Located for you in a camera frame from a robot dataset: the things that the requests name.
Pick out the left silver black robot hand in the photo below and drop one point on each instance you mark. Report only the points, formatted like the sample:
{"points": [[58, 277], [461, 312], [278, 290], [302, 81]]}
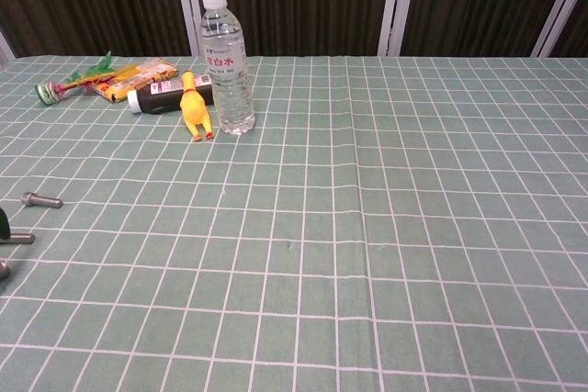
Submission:
{"points": [[3, 227]]}

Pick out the metal bolt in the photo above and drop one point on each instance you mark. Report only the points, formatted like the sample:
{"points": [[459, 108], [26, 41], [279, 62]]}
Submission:
{"points": [[23, 238], [3, 270], [41, 201]]}

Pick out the green feather shuttlecock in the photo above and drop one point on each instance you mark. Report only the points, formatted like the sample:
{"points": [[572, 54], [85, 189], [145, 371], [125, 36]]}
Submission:
{"points": [[48, 92]]}

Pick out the dark brown white-capped bottle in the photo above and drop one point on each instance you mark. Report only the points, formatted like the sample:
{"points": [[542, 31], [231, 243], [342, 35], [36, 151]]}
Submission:
{"points": [[154, 98]]}

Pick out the yellow snack packet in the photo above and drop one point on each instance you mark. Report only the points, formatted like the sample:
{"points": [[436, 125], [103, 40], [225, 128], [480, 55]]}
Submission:
{"points": [[138, 75]]}

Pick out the yellow rubber chicken toy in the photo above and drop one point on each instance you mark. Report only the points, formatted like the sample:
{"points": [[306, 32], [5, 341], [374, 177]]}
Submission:
{"points": [[193, 105]]}

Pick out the dark corrugated partition panel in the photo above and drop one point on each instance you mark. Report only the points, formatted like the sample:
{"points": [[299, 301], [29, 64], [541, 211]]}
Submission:
{"points": [[576, 38], [92, 2], [298, 2], [478, 2]]}

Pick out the clear plastic water bottle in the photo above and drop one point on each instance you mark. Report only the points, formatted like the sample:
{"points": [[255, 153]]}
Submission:
{"points": [[227, 66]]}

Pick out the green checked tablecloth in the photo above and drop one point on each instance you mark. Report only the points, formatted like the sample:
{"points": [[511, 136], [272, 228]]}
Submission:
{"points": [[367, 227]]}

